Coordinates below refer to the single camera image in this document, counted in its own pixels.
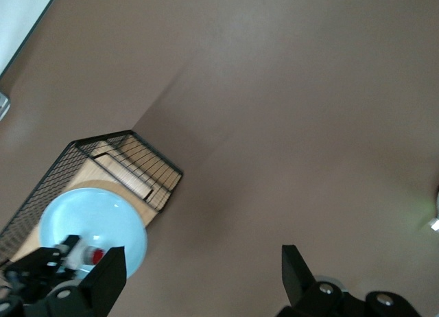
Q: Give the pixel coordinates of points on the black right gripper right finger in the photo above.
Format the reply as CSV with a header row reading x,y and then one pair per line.
x,y
298,286

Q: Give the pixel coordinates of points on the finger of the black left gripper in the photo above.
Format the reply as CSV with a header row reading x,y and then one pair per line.
x,y
71,242
32,270

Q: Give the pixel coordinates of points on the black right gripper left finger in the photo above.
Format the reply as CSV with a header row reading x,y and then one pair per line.
x,y
106,279

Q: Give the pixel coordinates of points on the light blue round plate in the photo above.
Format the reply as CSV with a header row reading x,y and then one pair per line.
x,y
92,214

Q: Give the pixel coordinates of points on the white red button module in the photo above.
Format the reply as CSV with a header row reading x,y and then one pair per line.
x,y
77,257

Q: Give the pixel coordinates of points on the grey metal clamp bracket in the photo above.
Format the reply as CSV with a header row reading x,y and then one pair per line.
x,y
2,106

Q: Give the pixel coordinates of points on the wooden board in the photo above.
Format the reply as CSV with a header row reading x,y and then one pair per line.
x,y
87,174

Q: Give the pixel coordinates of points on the brown table cover sheet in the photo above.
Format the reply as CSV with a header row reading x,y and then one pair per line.
x,y
274,125

